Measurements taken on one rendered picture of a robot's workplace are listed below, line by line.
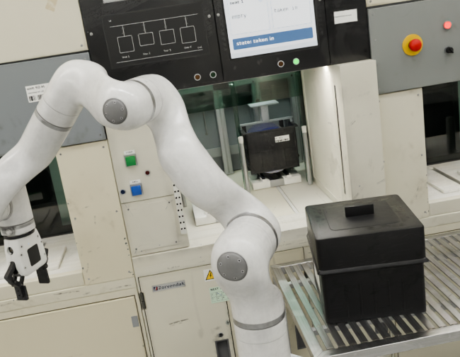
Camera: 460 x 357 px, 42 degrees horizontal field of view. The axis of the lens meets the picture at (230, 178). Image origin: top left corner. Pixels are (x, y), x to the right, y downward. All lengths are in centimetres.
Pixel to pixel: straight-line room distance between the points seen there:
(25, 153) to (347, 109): 103
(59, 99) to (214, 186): 39
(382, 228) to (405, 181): 55
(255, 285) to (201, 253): 83
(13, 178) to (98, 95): 32
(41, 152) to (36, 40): 59
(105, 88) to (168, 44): 71
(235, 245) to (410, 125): 106
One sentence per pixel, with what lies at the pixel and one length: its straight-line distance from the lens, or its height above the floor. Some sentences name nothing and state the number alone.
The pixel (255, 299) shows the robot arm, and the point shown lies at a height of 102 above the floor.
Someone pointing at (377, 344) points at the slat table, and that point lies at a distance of 162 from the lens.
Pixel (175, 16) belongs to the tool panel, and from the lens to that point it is 192.
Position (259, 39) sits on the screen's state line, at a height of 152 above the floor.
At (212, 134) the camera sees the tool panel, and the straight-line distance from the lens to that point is 288.
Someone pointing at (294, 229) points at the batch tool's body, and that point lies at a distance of 209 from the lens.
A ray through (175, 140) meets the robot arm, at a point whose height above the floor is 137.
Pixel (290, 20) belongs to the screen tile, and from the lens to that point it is 197.
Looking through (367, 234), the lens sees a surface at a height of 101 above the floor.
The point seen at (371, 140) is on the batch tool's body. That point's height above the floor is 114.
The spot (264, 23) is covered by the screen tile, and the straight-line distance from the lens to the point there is 195.
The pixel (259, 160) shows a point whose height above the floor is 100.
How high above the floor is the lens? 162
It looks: 16 degrees down
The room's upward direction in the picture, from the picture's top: 9 degrees counter-clockwise
